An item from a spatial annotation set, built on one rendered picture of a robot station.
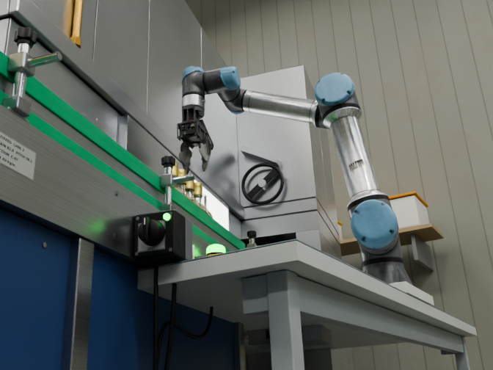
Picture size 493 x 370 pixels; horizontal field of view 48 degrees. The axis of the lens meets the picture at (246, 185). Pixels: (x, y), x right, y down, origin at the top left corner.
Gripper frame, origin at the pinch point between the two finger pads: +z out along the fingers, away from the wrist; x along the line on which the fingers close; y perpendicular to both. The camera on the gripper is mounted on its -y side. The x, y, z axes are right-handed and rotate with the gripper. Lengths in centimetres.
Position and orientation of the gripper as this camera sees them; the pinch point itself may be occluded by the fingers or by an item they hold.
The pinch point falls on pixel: (196, 169)
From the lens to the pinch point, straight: 175.6
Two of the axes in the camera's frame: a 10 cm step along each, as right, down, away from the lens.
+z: 0.4, 9.3, -3.6
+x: 9.5, -1.5, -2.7
